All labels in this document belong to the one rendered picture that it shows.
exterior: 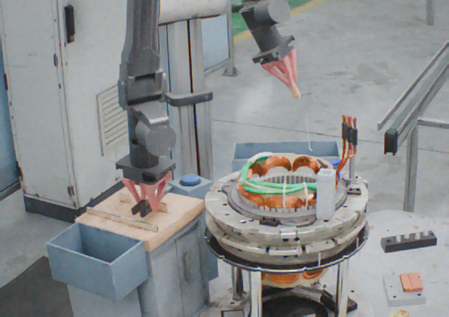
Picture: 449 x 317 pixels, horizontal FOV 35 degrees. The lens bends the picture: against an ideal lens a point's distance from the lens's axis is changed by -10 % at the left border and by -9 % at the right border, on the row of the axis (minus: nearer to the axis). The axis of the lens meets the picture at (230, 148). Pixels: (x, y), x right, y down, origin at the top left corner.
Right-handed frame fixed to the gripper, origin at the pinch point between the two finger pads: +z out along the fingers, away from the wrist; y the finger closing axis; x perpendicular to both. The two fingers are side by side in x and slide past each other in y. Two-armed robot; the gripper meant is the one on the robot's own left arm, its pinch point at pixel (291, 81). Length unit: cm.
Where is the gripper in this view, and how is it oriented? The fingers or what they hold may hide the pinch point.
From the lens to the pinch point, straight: 172.2
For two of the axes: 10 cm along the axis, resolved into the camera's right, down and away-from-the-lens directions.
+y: 5.0, -5.2, 6.9
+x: -7.3, 1.8, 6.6
